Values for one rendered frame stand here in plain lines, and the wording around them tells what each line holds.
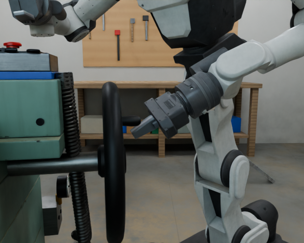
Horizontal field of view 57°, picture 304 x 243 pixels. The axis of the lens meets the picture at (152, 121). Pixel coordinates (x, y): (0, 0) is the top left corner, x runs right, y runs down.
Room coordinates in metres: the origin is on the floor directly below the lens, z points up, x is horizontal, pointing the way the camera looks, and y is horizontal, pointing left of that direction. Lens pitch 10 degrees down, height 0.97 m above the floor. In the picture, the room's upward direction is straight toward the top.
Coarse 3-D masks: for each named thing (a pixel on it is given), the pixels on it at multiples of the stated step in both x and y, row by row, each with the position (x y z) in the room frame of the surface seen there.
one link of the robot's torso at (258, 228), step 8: (248, 216) 1.15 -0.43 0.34; (248, 224) 1.15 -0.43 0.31; (256, 224) 1.12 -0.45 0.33; (264, 224) 1.10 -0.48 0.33; (248, 232) 1.04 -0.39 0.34; (256, 232) 1.06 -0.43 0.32; (264, 232) 1.09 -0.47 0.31; (248, 240) 1.01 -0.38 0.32; (256, 240) 1.04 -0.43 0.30; (264, 240) 1.09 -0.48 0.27
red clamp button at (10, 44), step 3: (6, 42) 0.51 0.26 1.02; (9, 42) 0.51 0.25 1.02; (12, 42) 0.51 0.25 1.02; (15, 42) 0.51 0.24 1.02; (18, 42) 0.52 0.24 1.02; (3, 45) 0.52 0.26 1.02; (6, 45) 0.51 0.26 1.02; (9, 45) 0.51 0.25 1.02; (12, 45) 0.51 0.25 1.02; (15, 45) 0.51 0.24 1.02; (18, 45) 0.52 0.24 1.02; (21, 45) 0.53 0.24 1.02
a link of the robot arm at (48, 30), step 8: (56, 0) 0.78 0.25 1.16; (56, 8) 0.78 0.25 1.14; (56, 16) 0.82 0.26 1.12; (64, 16) 0.85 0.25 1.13; (32, 24) 0.76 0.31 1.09; (40, 24) 0.77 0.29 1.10; (48, 24) 0.81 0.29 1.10; (32, 32) 0.81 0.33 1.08; (40, 32) 0.80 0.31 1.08; (48, 32) 0.81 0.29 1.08
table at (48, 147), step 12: (0, 144) 0.40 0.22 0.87; (12, 144) 0.40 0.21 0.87; (24, 144) 0.41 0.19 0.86; (36, 144) 0.41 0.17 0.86; (48, 144) 0.41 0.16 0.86; (60, 144) 0.42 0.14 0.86; (0, 156) 0.40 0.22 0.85; (12, 156) 0.40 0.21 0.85; (24, 156) 0.41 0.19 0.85; (36, 156) 0.41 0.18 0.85; (48, 156) 0.41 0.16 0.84; (60, 156) 0.42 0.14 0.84
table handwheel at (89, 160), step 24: (120, 120) 0.40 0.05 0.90; (120, 144) 0.38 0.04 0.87; (24, 168) 0.46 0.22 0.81; (48, 168) 0.46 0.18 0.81; (72, 168) 0.47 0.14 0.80; (96, 168) 0.48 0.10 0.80; (120, 168) 0.36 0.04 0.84; (120, 192) 0.36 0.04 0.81; (120, 216) 0.37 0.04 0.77; (120, 240) 0.40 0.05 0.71
